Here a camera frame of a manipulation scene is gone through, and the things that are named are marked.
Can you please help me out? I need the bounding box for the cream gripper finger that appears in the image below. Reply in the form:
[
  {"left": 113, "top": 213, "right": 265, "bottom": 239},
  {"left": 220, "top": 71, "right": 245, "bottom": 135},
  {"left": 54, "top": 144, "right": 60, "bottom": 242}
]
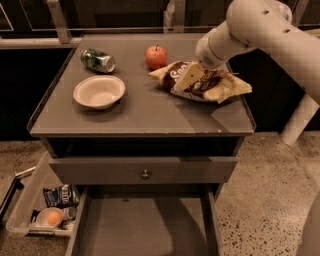
[{"left": 173, "top": 61, "right": 205, "bottom": 92}]

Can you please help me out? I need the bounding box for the brown chip bag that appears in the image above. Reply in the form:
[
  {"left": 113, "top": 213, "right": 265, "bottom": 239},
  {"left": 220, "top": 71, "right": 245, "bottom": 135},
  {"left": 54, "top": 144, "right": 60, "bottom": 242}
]
[{"left": 149, "top": 61, "right": 252, "bottom": 104}]

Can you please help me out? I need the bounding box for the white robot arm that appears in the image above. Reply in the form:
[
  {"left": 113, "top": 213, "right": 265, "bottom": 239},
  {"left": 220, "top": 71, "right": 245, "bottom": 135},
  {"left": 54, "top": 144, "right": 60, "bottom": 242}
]
[{"left": 195, "top": 0, "right": 320, "bottom": 104}]

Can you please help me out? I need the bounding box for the grey drawer cabinet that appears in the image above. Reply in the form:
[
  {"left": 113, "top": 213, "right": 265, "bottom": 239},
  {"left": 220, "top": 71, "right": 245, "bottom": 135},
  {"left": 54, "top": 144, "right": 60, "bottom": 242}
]
[{"left": 26, "top": 32, "right": 257, "bottom": 256}]

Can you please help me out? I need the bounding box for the top drawer with knob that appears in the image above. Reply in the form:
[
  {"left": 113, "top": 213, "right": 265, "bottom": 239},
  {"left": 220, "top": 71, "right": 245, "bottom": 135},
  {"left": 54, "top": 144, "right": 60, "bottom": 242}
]
[{"left": 48, "top": 157, "right": 238, "bottom": 185}]

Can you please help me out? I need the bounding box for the open middle drawer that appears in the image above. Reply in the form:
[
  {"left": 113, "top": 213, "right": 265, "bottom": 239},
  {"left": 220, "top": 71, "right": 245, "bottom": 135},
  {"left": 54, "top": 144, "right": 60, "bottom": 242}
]
[{"left": 65, "top": 184, "right": 223, "bottom": 256}]

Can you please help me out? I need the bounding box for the blue chip bag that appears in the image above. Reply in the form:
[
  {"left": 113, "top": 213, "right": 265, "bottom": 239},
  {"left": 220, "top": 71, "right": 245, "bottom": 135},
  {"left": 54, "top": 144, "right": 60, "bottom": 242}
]
[{"left": 43, "top": 184, "right": 79, "bottom": 209}]

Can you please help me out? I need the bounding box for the red apple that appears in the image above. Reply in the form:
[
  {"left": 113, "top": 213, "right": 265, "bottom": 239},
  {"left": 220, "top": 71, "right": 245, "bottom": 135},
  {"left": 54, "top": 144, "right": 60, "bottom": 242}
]
[{"left": 145, "top": 45, "right": 168, "bottom": 70}]

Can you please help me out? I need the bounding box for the green soda can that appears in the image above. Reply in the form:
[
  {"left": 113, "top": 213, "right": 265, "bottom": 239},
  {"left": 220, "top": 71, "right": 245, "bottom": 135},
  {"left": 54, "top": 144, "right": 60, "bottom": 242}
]
[{"left": 80, "top": 48, "right": 115, "bottom": 74}]

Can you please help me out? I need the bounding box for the white paper bowl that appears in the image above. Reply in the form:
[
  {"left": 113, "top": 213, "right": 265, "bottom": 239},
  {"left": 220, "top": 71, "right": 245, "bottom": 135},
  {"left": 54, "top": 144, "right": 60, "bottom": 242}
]
[{"left": 73, "top": 75, "right": 126, "bottom": 110}]

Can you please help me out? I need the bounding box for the small can in bin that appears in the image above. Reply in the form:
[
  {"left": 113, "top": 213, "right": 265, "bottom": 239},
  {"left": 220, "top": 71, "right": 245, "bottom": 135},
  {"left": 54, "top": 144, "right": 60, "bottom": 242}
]
[{"left": 63, "top": 206, "right": 77, "bottom": 220}]

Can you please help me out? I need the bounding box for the small bowl with orange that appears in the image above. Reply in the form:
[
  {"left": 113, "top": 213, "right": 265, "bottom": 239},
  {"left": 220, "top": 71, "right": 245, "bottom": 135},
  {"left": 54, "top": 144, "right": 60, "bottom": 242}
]
[{"left": 36, "top": 207, "right": 63, "bottom": 228}]

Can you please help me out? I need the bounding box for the clear plastic bin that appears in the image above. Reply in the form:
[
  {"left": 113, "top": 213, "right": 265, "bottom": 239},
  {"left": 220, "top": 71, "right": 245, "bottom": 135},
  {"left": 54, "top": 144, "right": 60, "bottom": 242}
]
[{"left": 6, "top": 153, "right": 81, "bottom": 237}]

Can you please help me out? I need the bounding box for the white slanted post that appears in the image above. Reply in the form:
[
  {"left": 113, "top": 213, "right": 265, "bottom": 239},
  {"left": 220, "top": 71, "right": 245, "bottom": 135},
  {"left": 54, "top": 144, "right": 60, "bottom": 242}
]
[{"left": 280, "top": 94, "right": 319, "bottom": 146}]

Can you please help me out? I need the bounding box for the metal railing frame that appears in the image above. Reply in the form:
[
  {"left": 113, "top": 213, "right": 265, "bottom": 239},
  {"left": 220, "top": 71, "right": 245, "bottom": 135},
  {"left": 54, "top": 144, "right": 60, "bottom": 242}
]
[{"left": 0, "top": 0, "right": 320, "bottom": 50}]

